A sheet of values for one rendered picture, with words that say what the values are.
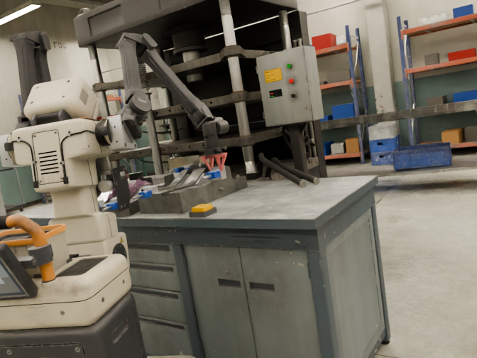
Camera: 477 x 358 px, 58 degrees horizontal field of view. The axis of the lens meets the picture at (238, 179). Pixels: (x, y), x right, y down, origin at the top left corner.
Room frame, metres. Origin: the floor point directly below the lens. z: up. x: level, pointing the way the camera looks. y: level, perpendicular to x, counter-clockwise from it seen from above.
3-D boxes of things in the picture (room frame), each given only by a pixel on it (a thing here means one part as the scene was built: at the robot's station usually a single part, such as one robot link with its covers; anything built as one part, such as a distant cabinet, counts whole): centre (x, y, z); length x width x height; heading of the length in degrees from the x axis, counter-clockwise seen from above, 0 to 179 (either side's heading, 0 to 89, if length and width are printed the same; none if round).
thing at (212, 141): (1.82, 0.09, 1.06); 0.10 x 0.07 x 0.07; 55
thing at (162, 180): (2.18, 0.55, 0.86); 0.50 x 0.26 x 0.11; 162
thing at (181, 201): (2.04, 0.21, 0.87); 0.50 x 0.26 x 0.14; 145
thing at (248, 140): (3.10, 0.17, 0.96); 1.29 x 0.83 x 0.18; 55
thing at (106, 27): (3.13, 0.17, 1.75); 1.30 x 0.89 x 0.62; 55
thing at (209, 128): (1.83, 0.08, 1.12); 0.07 x 0.06 x 0.07; 141
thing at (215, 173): (1.79, 0.11, 0.94); 0.13 x 0.05 x 0.05; 144
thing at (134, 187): (2.17, 0.55, 0.90); 0.26 x 0.18 x 0.08; 162
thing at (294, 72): (2.49, -0.37, 0.74); 0.31 x 0.22 x 1.47; 55
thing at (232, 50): (3.09, 0.17, 1.45); 1.29 x 0.82 x 0.19; 55
